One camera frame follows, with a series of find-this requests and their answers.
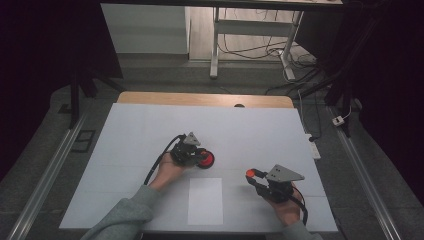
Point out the white power strip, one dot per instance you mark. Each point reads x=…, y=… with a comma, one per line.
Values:
x=315, y=150

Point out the dark curtain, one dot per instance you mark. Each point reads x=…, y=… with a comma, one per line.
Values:
x=400, y=83
x=40, y=66

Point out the dark table grommet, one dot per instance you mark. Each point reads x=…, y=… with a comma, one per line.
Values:
x=239, y=105

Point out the white desk frame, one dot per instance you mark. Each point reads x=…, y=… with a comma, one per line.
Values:
x=253, y=27

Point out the small white paper sheet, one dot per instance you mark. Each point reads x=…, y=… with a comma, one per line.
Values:
x=205, y=201

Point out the person's left hand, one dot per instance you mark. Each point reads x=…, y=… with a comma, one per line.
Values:
x=166, y=175

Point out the white cabinet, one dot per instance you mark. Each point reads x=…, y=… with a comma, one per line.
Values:
x=143, y=28

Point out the round red ink pad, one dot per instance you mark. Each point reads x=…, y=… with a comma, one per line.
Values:
x=207, y=160

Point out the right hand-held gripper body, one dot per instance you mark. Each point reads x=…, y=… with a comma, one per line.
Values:
x=278, y=188

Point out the metal floor rail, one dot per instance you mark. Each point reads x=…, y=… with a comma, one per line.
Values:
x=363, y=173
x=46, y=176

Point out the person's right hand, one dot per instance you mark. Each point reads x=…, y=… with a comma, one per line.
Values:
x=286, y=211

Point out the black stand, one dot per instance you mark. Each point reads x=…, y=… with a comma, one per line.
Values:
x=75, y=100
x=343, y=86

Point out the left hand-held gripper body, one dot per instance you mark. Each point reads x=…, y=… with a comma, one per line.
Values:
x=183, y=153

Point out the small white adapter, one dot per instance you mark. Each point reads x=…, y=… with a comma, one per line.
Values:
x=338, y=120

